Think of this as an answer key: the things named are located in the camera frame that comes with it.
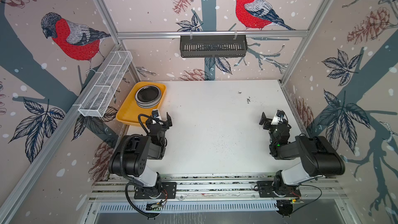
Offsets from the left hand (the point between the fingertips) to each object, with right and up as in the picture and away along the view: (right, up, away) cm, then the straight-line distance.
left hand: (158, 114), depth 89 cm
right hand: (+67, -1, 0) cm, 67 cm away
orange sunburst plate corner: (-10, +4, +14) cm, 18 cm away
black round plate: (-13, +12, +19) cm, 26 cm away
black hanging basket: (+33, +44, +16) cm, 58 cm away
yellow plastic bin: (-25, 0, +16) cm, 29 cm away
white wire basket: (-24, +10, -16) cm, 30 cm away
